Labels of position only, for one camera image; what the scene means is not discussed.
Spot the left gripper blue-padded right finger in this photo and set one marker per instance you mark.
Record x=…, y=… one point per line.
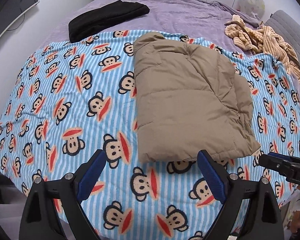
x=262, y=219

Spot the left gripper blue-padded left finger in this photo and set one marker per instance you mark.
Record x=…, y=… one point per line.
x=40, y=219

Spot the beige puffer down jacket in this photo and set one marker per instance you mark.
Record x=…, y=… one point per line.
x=189, y=98

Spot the blue striped monkey print blanket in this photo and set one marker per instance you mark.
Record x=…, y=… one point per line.
x=133, y=200

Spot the grey quilted pillow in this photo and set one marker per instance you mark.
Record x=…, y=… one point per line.
x=287, y=27

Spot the beige striped fleece garment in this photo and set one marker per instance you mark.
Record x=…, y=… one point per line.
x=263, y=40

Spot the round patterned white pillow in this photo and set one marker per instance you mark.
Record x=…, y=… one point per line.
x=252, y=7

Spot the purple bed cover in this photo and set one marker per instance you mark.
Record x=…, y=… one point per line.
x=180, y=15

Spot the black folded garment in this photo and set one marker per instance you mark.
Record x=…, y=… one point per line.
x=95, y=21

